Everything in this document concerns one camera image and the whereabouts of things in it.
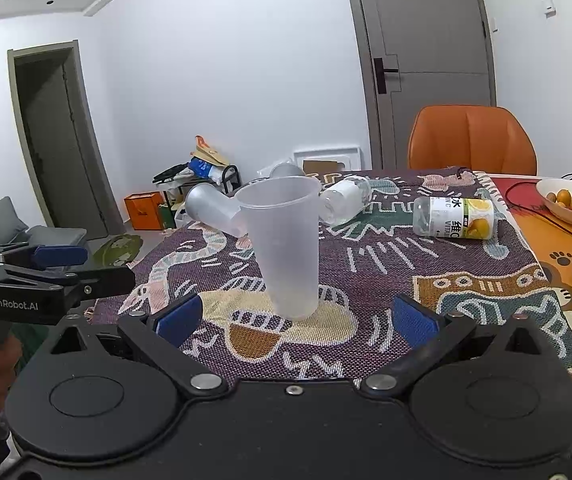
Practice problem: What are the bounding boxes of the orange paw-print table mat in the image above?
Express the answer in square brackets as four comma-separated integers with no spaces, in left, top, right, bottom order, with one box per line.
[488,175,572,396]

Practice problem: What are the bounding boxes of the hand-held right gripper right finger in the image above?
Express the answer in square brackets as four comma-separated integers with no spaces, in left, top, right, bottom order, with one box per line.
[358,294,549,401]

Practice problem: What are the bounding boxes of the clear bottle yellow label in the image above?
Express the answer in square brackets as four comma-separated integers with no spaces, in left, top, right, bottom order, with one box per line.
[412,196,496,240]

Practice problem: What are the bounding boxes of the black rack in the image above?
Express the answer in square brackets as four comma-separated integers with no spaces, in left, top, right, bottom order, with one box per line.
[153,162,241,201]

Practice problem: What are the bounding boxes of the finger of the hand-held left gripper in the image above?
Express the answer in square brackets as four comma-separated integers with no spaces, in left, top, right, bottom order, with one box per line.
[63,266,137,307]
[0,244,89,272]

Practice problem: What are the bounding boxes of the red cable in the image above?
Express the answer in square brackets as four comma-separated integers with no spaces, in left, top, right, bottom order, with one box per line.
[503,179,544,211]

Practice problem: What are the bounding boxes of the black door handle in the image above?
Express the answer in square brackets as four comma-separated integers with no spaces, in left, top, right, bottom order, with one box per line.
[373,57,401,94]

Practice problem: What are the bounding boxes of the green bag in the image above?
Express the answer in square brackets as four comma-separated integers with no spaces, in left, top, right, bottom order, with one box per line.
[91,234,143,267]

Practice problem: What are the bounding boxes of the clear bottle white label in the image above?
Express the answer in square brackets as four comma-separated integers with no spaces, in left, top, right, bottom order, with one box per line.
[318,179,373,226]

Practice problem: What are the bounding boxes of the orange box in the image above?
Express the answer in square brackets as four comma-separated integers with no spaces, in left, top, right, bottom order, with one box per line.
[124,191,165,231]

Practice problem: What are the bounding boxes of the orange chair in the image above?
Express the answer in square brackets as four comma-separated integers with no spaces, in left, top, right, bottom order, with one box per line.
[407,105,538,177]

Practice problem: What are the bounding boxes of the white bowl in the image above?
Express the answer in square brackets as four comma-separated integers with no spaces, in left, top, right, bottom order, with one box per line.
[536,178,572,226]

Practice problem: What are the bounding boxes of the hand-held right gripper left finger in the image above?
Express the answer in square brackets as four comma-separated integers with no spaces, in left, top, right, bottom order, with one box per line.
[46,293,230,400]

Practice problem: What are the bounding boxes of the blue and white bag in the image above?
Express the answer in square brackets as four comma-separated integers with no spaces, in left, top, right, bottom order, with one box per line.
[188,157,224,182]

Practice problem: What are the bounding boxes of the translucent plastic cup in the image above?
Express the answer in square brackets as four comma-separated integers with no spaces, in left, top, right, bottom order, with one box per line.
[269,162,307,181]
[236,176,321,322]
[185,182,249,237]

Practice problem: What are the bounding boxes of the grey door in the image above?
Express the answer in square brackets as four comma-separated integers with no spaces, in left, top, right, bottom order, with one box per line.
[351,0,496,171]

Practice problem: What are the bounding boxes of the cardboard box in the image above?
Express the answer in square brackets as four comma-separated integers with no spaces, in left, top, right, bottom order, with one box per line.
[302,160,345,177]

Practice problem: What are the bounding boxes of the printed woven blanket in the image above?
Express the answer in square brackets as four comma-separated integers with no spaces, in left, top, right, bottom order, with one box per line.
[91,169,572,411]

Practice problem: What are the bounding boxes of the yellow paper bag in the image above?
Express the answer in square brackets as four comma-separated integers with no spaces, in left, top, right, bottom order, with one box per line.
[191,136,229,166]

